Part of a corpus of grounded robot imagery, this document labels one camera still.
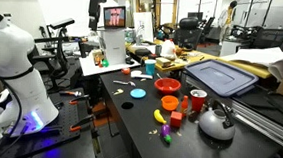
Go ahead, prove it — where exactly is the white compressible tube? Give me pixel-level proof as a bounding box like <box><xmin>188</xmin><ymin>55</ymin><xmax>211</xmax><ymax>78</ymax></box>
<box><xmin>131</xmin><ymin>70</ymin><xmax>153</xmax><ymax>80</ymax></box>

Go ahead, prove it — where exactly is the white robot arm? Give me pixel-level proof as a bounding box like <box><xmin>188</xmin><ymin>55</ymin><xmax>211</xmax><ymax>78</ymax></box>
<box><xmin>0</xmin><ymin>15</ymin><xmax>59</xmax><ymax>136</ymax></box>

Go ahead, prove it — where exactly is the blue plate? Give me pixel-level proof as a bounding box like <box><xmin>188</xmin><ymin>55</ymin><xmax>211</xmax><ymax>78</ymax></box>
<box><xmin>129</xmin><ymin>89</ymin><xmax>147</xmax><ymax>99</ymax></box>

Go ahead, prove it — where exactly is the teal plastic cup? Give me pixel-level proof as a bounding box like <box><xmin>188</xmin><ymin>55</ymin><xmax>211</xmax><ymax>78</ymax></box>
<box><xmin>145</xmin><ymin>59</ymin><xmax>156</xmax><ymax>76</ymax></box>

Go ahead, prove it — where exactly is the red bowl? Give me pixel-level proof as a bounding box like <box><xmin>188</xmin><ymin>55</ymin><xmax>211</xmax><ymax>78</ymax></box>
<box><xmin>154</xmin><ymin>78</ymin><xmax>181</xmax><ymax>94</ymax></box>

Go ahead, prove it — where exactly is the yellow toy banana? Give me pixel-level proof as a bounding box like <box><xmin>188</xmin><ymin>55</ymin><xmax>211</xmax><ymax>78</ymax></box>
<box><xmin>153</xmin><ymin>109</ymin><xmax>167</xmax><ymax>125</ymax></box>

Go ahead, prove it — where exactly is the orange toy bottle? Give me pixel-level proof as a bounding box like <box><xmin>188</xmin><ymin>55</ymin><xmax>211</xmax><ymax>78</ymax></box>
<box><xmin>180</xmin><ymin>95</ymin><xmax>188</xmax><ymax>117</ymax></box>

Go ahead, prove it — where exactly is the red cube block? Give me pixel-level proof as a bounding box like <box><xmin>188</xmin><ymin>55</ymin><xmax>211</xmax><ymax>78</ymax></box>
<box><xmin>170</xmin><ymin>111</ymin><xmax>182</xmax><ymax>128</ymax></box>

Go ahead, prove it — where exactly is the purple toy eggplant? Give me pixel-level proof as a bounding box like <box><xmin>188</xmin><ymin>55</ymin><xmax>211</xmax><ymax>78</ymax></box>
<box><xmin>161</xmin><ymin>125</ymin><xmax>171</xmax><ymax>144</ymax></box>

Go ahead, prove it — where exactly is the red plastic cup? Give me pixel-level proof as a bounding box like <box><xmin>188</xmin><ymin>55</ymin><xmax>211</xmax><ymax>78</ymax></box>
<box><xmin>191</xmin><ymin>89</ymin><xmax>208</xmax><ymax>112</ymax></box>

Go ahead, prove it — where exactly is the black office chair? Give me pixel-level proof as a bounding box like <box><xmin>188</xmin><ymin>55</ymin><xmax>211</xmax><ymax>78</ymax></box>
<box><xmin>173</xmin><ymin>17</ymin><xmax>202</xmax><ymax>50</ymax></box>

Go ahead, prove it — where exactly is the blue storage bin lid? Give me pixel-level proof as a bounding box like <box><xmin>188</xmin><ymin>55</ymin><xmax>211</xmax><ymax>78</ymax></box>
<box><xmin>184</xmin><ymin>60</ymin><xmax>259</xmax><ymax>97</ymax></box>

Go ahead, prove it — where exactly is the grey kettle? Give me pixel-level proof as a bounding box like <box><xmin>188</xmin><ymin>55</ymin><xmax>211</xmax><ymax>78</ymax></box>
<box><xmin>198</xmin><ymin>100</ymin><xmax>235</xmax><ymax>141</ymax></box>

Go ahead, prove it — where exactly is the orange handled wrench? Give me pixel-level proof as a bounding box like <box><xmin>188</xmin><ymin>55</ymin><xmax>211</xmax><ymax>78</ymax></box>
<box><xmin>59</xmin><ymin>91</ymin><xmax>82</xmax><ymax>97</ymax></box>

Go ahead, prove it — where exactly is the orange handled clamp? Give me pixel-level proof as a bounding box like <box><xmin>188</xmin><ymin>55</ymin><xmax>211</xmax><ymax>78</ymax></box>
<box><xmin>70</xmin><ymin>115</ymin><xmax>94</xmax><ymax>132</ymax></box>

